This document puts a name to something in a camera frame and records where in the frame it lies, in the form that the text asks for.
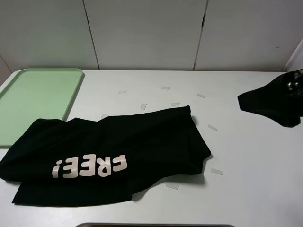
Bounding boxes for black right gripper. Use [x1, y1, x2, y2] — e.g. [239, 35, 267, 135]
[238, 69, 303, 128]

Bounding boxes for black short sleeve t-shirt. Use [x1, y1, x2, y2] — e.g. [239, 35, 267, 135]
[0, 106, 211, 207]

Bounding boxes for light green plastic tray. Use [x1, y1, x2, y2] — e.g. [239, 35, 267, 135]
[0, 69, 84, 148]

